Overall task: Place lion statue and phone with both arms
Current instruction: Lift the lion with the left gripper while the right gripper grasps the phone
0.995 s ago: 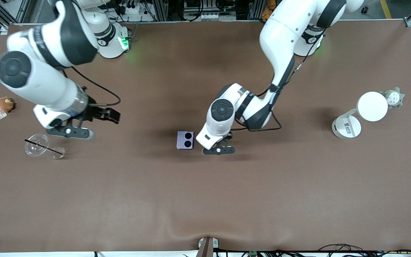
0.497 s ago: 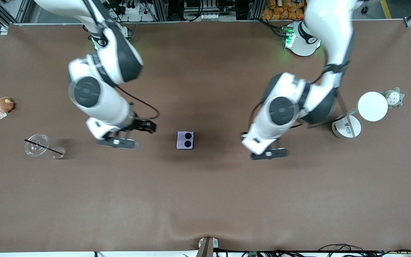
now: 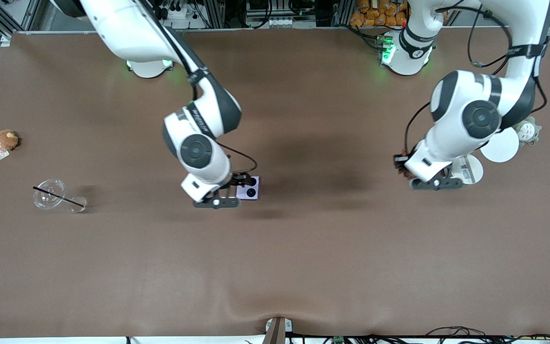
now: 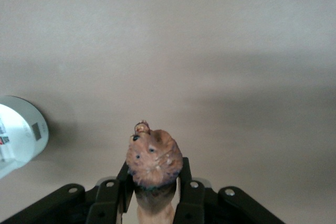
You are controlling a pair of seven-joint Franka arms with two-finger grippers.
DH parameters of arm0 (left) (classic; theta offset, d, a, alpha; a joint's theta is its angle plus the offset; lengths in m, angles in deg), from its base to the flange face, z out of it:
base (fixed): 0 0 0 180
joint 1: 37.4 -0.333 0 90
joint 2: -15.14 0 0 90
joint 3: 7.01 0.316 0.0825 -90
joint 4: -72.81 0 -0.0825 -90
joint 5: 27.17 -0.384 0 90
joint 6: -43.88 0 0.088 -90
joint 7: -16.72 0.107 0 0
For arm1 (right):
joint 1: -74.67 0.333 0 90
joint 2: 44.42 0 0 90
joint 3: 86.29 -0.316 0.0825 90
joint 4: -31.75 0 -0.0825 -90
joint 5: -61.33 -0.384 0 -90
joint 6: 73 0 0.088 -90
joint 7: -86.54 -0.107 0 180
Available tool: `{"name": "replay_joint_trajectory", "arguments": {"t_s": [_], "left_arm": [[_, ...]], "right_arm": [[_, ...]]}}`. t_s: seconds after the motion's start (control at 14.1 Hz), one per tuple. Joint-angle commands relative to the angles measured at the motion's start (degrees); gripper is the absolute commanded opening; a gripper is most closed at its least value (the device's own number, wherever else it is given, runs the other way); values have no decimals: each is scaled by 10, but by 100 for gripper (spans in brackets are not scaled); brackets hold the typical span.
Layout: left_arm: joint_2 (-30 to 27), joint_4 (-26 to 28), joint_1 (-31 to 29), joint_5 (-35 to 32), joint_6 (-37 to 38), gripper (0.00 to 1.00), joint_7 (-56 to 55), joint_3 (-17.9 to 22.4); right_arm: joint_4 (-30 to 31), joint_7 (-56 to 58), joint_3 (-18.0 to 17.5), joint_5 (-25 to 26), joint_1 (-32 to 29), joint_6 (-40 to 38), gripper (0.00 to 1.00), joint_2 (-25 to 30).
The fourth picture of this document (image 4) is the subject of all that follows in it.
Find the brown lion statue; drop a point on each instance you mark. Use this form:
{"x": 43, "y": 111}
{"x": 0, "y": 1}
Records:
{"x": 155, "y": 161}

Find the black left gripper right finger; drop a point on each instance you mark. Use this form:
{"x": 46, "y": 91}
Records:
{"x": 193, "y": 197}

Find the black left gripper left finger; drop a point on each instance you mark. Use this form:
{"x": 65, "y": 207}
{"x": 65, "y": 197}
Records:
{"x": 107, "y": 195}

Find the white round desk lamp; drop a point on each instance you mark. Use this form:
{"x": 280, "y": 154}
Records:
{"x": 18, "y": 134}

